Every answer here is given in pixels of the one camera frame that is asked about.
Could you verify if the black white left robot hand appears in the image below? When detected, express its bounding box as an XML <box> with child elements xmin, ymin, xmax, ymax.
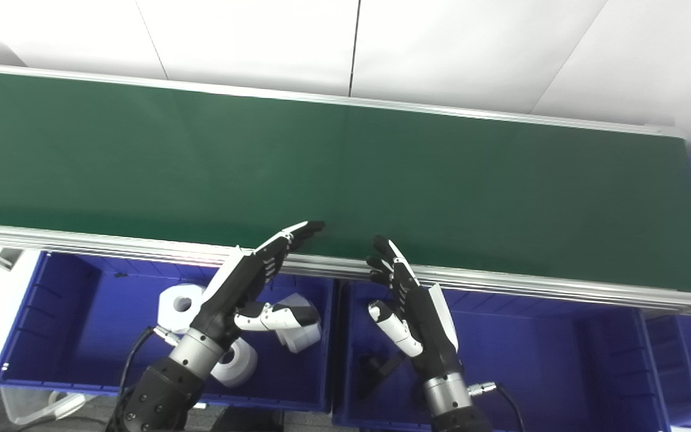
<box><xmin>190</xmin><ymin>220</ymin><xmax>326</xmax><ymax>352</ymax></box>

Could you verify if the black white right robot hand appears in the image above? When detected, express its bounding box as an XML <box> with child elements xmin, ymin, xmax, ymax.
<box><xmin>365</xmin><ymin>234</ymin><xmax>465</xmax><ymax>388</ymax></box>

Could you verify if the white plastic part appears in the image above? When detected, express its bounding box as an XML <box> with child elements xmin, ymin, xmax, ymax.
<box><xmin>209</xmin><ymin>338</ymin><xmax>259</xmax><ymax>388</ymax></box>
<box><xmin>277</xmin><ymin>293</ymin><xmax>323</xmax><ymax>354</ymax></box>
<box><xmin>158</xmin><ymin>284</ymin><xmax>207</xmax><ymax>335</ymax></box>

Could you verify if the green conveyor belt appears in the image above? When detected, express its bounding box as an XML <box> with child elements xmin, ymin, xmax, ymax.
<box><xmin>0</xmin><ymin>71</ymin><xmax>691</xmax><ymax>296</ymax></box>
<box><xmin>0</xmin><ymin>63</ymin><xmax>691</xmax><ymax>317</ymax></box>

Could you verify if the translucent plastic container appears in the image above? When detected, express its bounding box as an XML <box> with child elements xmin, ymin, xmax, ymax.
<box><xmin>0</xmin><ymin>386</ymin><xmax>91</xmax><ymax>425</ymax></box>

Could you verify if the black bracket part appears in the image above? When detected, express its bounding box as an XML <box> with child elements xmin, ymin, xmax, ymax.
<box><xmin>356</xmin><ymin>353</ymin><xmax>407</xmax><ymax>401</ymax></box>

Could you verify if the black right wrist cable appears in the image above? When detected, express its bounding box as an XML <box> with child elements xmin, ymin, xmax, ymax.
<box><xmin>468</xmin><ymin>381</ymin><xmax>526</xmax><ymax>432</ymax></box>

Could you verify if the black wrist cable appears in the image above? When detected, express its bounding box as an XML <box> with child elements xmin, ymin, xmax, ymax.
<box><xmin>468</xmin><ymin>381</ymin><xmax>526</xmax><ymax>432</ymax></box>
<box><xmin>115</xmin><ymin>324</ymin><xmax>181</xmax><ymax>421</ymax></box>

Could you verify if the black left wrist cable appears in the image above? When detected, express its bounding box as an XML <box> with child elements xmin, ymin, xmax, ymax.
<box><xmin>115</xmin><ymin>324</ymin><xmax>181</xmax><ymax>421</ymax></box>

